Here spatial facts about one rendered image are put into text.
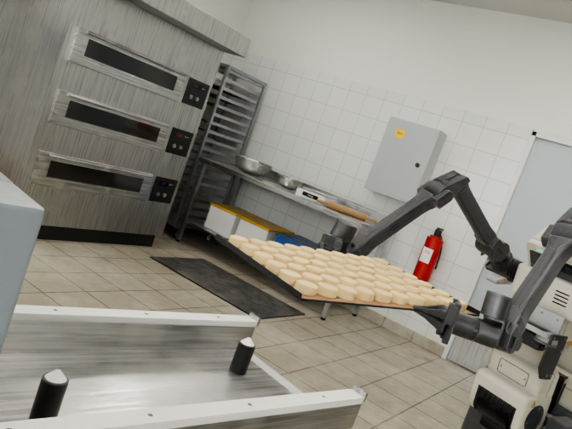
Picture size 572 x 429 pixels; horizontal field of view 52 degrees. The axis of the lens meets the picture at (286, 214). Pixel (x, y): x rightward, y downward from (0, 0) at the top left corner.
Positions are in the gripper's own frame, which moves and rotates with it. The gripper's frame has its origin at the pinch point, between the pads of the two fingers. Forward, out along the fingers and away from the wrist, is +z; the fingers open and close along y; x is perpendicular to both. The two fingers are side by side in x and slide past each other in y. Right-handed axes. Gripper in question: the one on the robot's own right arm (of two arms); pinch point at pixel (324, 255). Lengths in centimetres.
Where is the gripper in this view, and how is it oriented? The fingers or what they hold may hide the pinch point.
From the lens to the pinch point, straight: 170.8
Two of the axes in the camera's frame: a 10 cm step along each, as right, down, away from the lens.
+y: 3.1, -9.4, -1.3
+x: 9.3, 3.3, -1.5
